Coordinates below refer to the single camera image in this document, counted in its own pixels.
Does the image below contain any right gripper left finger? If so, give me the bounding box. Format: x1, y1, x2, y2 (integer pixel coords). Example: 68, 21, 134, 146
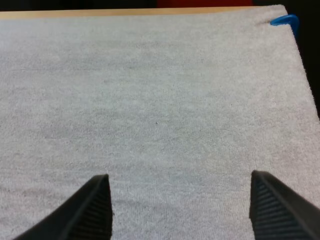
13, 173, 114, 240

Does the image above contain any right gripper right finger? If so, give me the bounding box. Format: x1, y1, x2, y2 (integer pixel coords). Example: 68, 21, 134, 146
249, 170, 320, 240

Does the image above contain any blue clip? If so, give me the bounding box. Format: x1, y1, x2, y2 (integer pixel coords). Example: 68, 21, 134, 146
269, 14, 300, 38

